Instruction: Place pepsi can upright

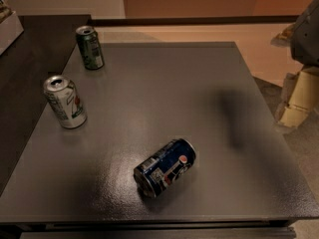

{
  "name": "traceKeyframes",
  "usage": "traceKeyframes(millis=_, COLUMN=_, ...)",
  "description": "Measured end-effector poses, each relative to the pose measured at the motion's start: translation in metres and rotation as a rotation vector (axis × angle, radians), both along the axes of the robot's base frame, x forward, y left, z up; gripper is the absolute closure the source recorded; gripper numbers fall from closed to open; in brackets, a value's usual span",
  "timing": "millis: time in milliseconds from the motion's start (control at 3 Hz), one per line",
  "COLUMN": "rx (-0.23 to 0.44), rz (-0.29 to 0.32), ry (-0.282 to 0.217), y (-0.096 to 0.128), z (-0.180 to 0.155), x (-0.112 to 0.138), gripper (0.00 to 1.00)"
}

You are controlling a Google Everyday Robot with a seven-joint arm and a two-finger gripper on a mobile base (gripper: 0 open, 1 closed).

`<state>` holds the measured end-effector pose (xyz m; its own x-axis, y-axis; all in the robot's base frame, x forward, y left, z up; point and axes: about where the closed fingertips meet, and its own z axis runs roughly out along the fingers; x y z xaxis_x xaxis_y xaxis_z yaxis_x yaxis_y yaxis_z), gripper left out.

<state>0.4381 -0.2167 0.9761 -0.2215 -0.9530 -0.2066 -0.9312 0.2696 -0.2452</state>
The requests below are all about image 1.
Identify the blue Pepsi can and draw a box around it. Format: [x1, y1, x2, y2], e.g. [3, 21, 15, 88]
[134, 138, 196, 198]

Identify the white 7up can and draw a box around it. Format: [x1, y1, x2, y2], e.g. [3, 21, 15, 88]
[43, 75, 87, 128]

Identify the green soda can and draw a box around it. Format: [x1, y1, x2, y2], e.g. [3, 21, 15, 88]
[76, 26, 104, 70]

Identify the white box at left edge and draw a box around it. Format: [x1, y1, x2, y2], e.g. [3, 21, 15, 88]
[0, 0, 24, 55]

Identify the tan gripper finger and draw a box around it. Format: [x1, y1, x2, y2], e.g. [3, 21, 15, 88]
[275, 66, 319, 132]

